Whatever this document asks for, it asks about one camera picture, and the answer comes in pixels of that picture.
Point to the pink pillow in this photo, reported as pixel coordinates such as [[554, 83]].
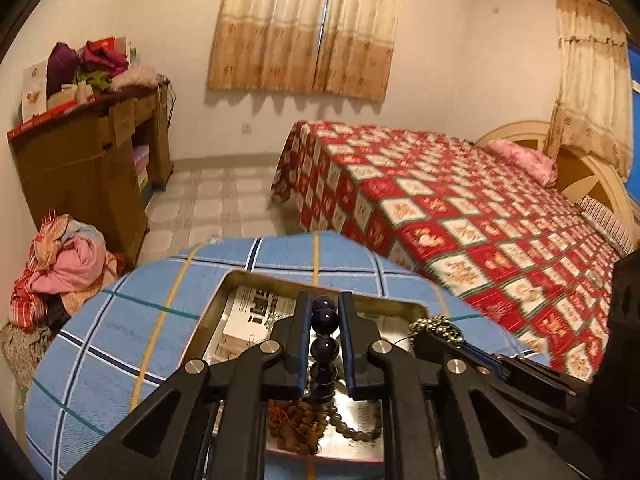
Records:
[[536, 164]]

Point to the white printed box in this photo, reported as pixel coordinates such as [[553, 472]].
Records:
[[34, 92]]

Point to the beige window curtain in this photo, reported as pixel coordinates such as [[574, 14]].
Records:
[[340, 47]]

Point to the printed paper in tin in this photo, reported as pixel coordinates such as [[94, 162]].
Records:
[[248, 318]]

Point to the clothes pile on desk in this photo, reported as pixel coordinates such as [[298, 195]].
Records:
[[98, 65]]

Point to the clothes pile on floor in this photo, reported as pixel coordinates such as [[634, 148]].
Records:
[[68, 263]]

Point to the red patterned bed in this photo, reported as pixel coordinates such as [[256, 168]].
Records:
[[519, 253]]

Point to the blue plaid table cloth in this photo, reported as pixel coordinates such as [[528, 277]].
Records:
[[125, 341]]

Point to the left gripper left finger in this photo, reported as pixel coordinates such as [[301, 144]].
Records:
[[208, 421]]

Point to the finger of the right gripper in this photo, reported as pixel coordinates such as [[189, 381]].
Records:
[[537, 381]]

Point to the wooden headboard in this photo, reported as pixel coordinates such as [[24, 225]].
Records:
[[579, 174]]

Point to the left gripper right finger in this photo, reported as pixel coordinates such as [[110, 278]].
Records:
[[440, 419]]

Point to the brown wooden desk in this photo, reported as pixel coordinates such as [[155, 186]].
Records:
[[95, 161]]

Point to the beige side curtain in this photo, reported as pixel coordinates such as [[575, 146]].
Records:
[[593, 110]]

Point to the pink metal tin box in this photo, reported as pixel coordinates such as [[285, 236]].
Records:
[[392, 317]]

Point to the striped pillow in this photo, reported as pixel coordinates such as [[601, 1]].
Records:
[[605, 222]]

